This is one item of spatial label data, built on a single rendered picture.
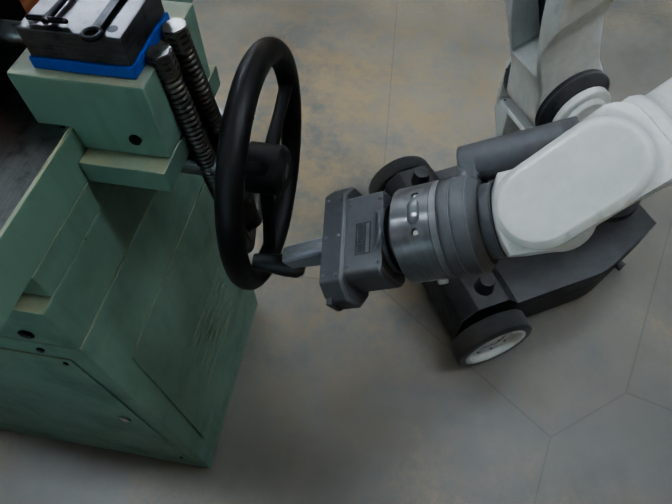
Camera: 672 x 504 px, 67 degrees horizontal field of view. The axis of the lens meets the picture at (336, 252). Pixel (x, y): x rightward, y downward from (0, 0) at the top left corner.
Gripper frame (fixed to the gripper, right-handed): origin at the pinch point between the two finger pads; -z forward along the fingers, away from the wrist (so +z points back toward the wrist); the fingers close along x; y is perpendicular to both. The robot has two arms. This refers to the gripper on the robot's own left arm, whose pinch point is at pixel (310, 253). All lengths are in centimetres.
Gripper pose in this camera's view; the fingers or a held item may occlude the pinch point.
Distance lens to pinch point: 52.0
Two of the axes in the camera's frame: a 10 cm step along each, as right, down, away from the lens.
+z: 8.5, -1.5, -5.0
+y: -5.2, -3.6, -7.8
